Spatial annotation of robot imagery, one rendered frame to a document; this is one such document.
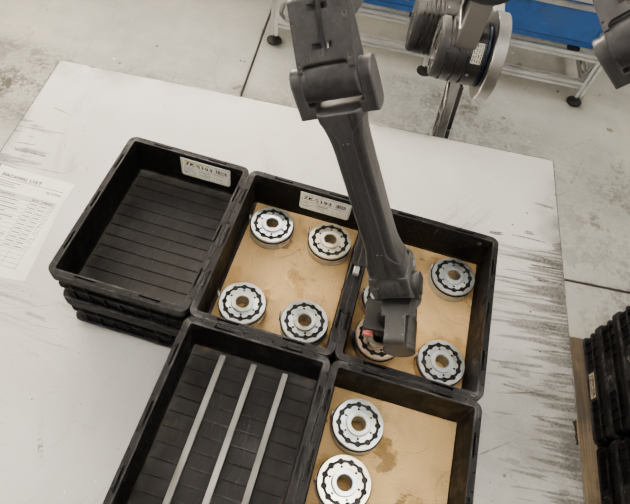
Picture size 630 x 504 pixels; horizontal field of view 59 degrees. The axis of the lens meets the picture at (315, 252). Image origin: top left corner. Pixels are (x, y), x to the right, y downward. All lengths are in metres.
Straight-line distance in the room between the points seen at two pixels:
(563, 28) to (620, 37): 2.34
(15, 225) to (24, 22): 1.98
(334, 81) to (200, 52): 2.44
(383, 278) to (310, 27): 0.41
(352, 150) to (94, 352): 0.84
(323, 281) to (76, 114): 0.94
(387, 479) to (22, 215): 1.11
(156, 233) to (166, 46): 1.93
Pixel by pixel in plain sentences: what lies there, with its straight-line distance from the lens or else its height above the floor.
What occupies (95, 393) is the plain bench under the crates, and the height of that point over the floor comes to 0.70.
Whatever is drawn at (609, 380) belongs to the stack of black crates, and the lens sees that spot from 2.12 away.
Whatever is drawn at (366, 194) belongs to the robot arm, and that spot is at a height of 1.32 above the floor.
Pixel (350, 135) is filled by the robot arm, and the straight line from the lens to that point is 0.75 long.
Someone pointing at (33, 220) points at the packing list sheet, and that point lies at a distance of 1.61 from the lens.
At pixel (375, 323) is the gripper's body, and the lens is 1.09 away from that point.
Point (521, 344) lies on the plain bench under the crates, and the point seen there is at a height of 0.70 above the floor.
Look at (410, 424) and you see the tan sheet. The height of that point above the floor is 0.83.
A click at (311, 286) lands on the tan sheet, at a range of 1.28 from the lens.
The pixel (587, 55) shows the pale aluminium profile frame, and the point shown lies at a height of 0.30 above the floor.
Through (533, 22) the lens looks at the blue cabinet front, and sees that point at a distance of 3.09.
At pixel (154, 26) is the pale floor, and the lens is 3.32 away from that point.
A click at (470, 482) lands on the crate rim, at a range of 1.10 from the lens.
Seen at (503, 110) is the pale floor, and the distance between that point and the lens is 3.17.
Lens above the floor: 1.94
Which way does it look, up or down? 57 degrees down
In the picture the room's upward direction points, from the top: 12 degrees clockwise
